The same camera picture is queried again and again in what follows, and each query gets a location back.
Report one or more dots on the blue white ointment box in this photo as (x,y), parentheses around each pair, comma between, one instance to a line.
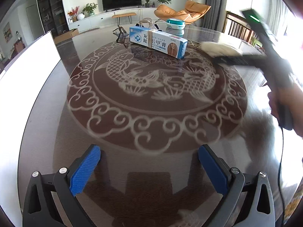
(158,42)

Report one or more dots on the dark glass display cabinet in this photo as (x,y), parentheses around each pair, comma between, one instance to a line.
(52,4)

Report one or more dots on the white round vase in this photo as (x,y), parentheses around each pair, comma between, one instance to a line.
(80,16)

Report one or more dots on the green potted plant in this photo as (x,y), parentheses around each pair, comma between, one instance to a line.
(90,9)

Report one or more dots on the white television cabinet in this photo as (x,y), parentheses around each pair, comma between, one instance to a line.
(104,19)

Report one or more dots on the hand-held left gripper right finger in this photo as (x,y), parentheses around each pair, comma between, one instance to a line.
(213,170)

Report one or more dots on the wooden bench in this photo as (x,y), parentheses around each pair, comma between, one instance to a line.
(124,14)

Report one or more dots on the red flower vase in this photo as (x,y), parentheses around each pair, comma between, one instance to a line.
(73,14)

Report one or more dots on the grey curtain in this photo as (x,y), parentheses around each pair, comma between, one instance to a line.
(215,4)

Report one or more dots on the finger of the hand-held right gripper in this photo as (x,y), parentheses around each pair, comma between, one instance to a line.
(236,60)

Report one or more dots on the white door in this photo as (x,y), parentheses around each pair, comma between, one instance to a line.
(31,20)

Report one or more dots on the orange lounge chair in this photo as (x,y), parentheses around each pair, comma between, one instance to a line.
(180,13)

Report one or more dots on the wooden chair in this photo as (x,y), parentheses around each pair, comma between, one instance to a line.
(239,28)

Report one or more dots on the open cardboard box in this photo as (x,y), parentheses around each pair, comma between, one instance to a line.
(66,36)

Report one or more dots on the small potted plant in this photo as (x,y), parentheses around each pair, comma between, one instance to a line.
(147,2)

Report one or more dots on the cream knitted cloth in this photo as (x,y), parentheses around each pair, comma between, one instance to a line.
(217,48)

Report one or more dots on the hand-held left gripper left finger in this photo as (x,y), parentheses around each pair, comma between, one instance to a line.
(85,167)

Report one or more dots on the wall painting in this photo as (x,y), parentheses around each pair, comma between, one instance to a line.
(7,32)

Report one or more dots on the teal white round box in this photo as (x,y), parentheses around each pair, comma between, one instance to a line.
(175,23)

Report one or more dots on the person's right hand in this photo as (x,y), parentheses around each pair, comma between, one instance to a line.
(272,104)

